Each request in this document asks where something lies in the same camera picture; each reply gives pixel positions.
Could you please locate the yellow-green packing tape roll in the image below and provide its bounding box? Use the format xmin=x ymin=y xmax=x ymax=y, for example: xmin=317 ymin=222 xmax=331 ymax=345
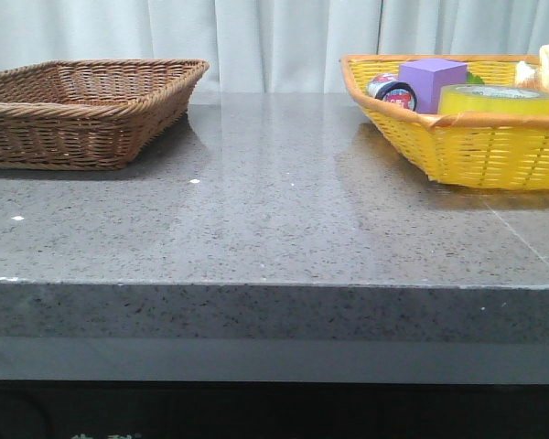
xmin=438 ymin=84 xmax=549 ymax=115

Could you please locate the small colourful labelled can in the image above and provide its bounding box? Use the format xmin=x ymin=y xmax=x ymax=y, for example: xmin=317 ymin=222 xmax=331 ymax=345
xmin=366 ymin=73 xmax=417 ymax=111

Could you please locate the white curtain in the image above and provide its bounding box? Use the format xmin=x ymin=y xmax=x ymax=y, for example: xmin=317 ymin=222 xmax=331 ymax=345
xmin=0 ymin=1 xmax=549 ymax=93

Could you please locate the purple foam cube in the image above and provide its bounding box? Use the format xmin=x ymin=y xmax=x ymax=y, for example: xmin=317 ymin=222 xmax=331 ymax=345
xmin=398 ymin=58 xmax=468 ymax=114

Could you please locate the brown wicker basket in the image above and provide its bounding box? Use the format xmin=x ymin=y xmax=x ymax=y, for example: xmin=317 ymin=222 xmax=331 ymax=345
xmin=0 ymin=59 xmax=210 ymax=170

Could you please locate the yellow woven basket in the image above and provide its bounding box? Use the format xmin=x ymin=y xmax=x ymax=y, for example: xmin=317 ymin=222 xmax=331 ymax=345
xmin=341 ymin=55 xmax=549 ymax=190

